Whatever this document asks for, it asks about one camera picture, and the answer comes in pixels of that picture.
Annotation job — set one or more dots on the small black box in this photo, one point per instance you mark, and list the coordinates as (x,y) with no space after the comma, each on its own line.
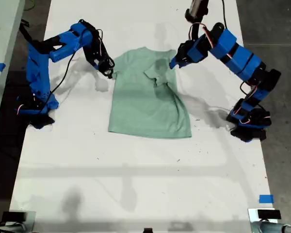
(269,214)
(13,216)

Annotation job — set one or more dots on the pale side table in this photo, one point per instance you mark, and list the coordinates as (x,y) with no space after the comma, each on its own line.
(2,36)

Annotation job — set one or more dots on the black camera with white label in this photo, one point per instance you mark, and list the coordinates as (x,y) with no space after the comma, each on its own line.
(106,66)

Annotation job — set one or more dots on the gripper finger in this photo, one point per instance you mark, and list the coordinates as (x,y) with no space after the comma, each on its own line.
(183,65)
(174,63)

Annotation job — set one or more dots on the white mounting plate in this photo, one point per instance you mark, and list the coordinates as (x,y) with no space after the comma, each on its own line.
(252,214)
(30,218)

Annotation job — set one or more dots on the blue and black arm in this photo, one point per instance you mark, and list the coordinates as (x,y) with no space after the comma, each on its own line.
(242,60)
(38,72)

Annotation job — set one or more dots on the black and silver camera box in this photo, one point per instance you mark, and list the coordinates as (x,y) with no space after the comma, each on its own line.
(196,9)

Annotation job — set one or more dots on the small black block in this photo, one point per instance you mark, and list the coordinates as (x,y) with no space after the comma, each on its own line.
(148,230)

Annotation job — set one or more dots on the black table clamp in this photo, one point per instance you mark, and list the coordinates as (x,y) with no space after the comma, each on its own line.
(247,136)
(42,122)

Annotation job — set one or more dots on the black stand leg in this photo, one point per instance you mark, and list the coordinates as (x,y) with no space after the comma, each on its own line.
(26,32)

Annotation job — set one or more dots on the short black camera stalk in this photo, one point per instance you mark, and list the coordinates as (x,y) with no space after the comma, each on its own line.
(195,29)

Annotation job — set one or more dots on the pale green T-shirt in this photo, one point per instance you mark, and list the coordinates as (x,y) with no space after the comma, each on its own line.
(140,109)

